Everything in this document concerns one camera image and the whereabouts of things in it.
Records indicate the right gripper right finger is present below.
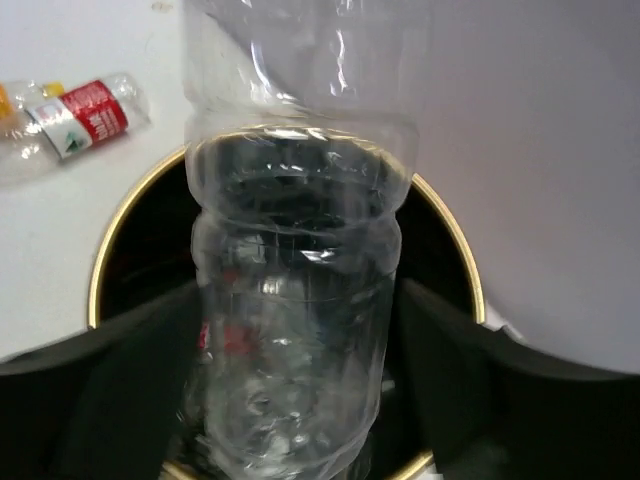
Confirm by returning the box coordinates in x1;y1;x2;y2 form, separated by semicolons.
395;280;639;479

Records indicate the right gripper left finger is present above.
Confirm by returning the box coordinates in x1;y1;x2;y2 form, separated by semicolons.
1;282;203;479

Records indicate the small red label bottle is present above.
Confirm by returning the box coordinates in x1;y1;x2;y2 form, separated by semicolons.
196;268;261;356

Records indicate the clear unlabelled bottle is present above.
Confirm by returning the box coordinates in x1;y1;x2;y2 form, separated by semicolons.
183;1;431;479

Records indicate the orange cylindrical bin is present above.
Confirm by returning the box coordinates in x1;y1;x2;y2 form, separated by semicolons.
87;124;486;480

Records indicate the red label clear bottle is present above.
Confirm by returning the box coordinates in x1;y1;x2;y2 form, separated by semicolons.
1;72;150;187

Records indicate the yellow cap small bottle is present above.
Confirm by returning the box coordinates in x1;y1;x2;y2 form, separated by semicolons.
1;80;65;134

